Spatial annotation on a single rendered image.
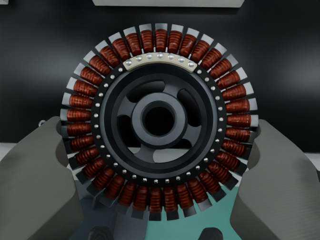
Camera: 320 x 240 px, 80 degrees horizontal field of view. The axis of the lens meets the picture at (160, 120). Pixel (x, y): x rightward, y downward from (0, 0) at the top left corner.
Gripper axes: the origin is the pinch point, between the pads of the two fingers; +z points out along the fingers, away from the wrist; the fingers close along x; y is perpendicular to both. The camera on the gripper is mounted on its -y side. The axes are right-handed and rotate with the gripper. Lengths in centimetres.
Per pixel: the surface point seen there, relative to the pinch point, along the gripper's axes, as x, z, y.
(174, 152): 1.7, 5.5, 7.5
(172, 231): 7, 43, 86
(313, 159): 16.6, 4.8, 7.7
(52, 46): -11.2, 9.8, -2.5
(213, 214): 27, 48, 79
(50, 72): -11.2, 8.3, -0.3
